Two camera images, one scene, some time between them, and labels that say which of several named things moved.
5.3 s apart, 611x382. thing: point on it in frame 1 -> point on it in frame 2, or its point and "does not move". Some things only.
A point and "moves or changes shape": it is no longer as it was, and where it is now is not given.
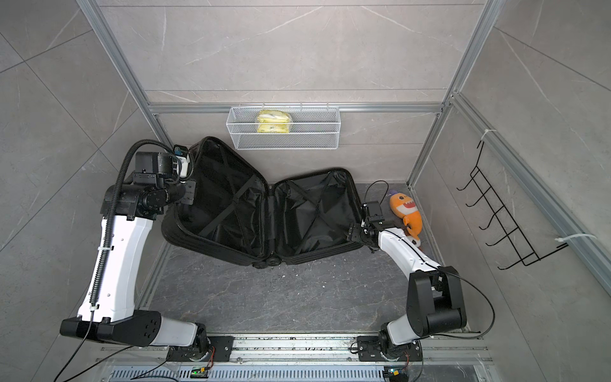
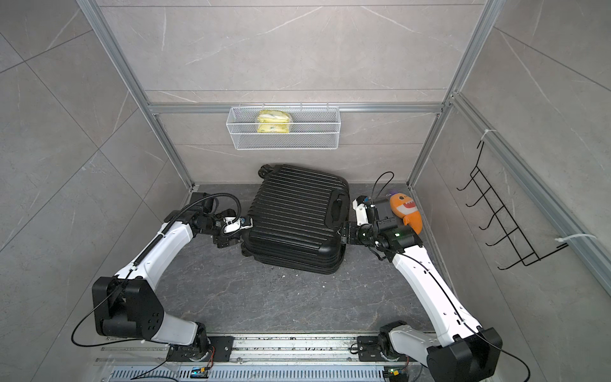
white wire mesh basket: [284, 126] does not move
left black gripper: [190, 189] -> [224, 240]
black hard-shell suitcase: [230, 209] moves or changes shape
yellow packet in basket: [273, 121] does not move
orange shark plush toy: [404, 207] does not move
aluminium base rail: [309, 350] does not move
